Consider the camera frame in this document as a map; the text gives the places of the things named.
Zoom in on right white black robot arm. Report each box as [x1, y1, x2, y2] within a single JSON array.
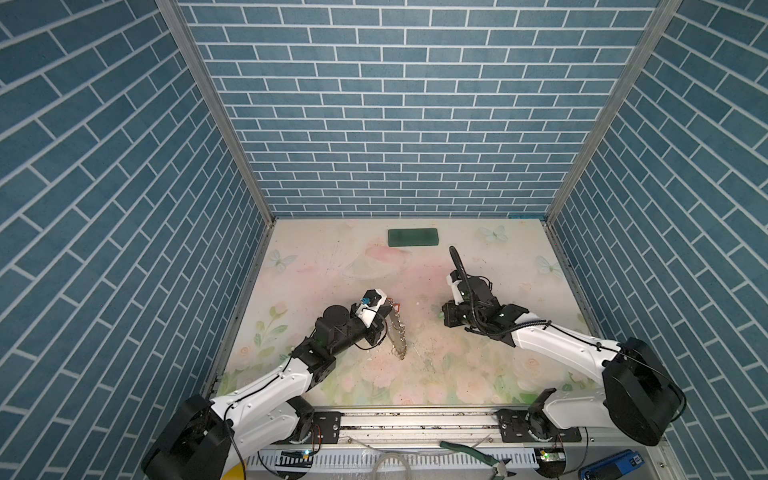
[[442, 270, 687, 446]]

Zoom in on blue black device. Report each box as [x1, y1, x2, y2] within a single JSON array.
[[578, 450, 645, 480]]

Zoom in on dark green sponge block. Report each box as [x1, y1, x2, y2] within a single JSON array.
[[387, 227, 440, 248]]

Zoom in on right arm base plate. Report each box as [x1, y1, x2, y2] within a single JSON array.
[[494, 408, 582, 443]]

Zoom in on green handled pliers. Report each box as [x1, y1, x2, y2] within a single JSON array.
[[439, 441, 509, 480]]

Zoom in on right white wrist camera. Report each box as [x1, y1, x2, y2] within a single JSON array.
[[446, 271, 465, 305]]

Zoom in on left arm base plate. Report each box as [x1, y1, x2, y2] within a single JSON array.
[[270, 411, 343, 445]]

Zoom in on clear plastic tube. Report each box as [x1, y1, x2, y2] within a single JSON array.
[[369, 452, 413, 480]]

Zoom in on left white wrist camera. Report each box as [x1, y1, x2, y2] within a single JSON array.
[[353, 289, 387, 328]]

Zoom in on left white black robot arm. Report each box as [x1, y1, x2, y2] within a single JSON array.
[[141, 297, 392, 479]]

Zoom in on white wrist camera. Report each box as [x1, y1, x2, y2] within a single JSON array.
[[446, 271, 465, 305], [353, 289, 387, 328]]

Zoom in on aluminium rail frame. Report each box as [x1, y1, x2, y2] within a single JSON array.
[[155, 404, 685, 480]]

